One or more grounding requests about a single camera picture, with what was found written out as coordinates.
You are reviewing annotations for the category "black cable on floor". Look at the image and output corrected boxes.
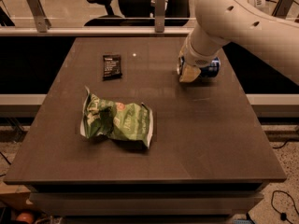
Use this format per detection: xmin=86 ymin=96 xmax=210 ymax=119
xmin=270 ymin=189 xmax=299 ymax=224

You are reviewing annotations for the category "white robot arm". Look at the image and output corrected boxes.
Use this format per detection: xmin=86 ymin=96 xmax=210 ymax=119
xmin=177 ymin=0 xmax=299 ymax=84

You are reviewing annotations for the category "small black snack packet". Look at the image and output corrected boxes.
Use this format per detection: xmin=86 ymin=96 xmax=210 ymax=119
xmin=103 ymin=54 xmax=122 ymax=79

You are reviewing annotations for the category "grey right railing bracket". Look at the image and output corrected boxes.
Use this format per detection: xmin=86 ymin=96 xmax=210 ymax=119
xmin=272 ymin=0 xmax=295 ymax=19

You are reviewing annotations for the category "orange ball under table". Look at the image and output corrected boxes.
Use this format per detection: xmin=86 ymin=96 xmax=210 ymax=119
xmin=16 ymin=212 xmax=35 ymax=224

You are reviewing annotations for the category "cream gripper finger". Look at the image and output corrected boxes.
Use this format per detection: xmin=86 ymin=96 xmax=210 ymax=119
xmin=178 ymin=64 xmax=201 ymax=83

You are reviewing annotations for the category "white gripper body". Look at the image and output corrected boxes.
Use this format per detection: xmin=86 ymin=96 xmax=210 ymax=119
xmin=180 ymin=36 xmax=218 ymax=68

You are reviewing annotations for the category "green crumpled chip bag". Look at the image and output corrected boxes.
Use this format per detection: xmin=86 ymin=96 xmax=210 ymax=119
xmin=80 ymin=87 xmax=153 ymax=148

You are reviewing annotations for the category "grey middle railing bracket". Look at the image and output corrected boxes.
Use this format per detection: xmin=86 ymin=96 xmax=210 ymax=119
xmin=154 ymin=0 xmax=165 ymax=33

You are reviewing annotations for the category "blue pepsi can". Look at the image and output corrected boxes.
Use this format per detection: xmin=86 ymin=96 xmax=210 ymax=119
xmin=176 ymin=55 xmax=221 ymax=78

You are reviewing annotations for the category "grey railing bracket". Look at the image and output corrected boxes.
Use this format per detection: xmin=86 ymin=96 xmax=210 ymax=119
xmin=26 ymin=0 xmax=51 ymax=33
xmin=272 ymin=0 xmax=295 ymax=19
xmin=154 ymin=0 xmax=165 ymax=33

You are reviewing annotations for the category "black office chair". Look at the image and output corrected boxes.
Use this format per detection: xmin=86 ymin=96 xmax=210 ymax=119
xmin=85 ymin=0 xmax=190 ymax=26

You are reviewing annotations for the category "grey left railing bracket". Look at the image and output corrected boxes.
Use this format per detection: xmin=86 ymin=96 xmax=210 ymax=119
xmin=26 ymin=0 xmax=51 ymax=33

